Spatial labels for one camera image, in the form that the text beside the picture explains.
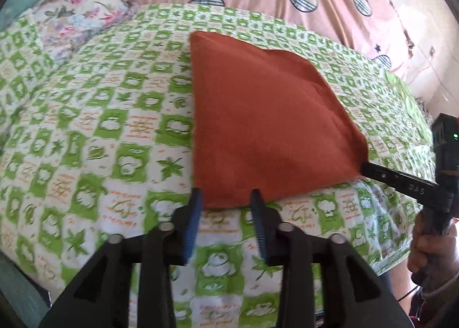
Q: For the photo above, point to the white purple floral pillow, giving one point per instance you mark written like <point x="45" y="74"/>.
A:
<point x="79" y="16"/>

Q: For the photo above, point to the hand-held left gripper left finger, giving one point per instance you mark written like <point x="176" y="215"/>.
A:
<point x="192" y="227"/>

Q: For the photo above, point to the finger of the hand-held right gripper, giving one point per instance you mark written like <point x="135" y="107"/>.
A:
<point x="394" y="179"/>

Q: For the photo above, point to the orange knit sweater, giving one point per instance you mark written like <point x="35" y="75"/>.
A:
<point x="265" y="116"/>

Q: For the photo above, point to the green checked printed blanket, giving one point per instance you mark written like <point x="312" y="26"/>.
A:
<point x="107" y="105"/>

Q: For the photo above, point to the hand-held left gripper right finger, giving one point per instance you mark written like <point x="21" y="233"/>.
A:
<point x="260" y="227"/>

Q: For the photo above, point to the person's right hand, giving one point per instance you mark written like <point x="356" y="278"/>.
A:
<point x="426" y="256"/>

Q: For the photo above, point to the person's right forearm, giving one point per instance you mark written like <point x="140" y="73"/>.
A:
<point x="441" y="304"/>

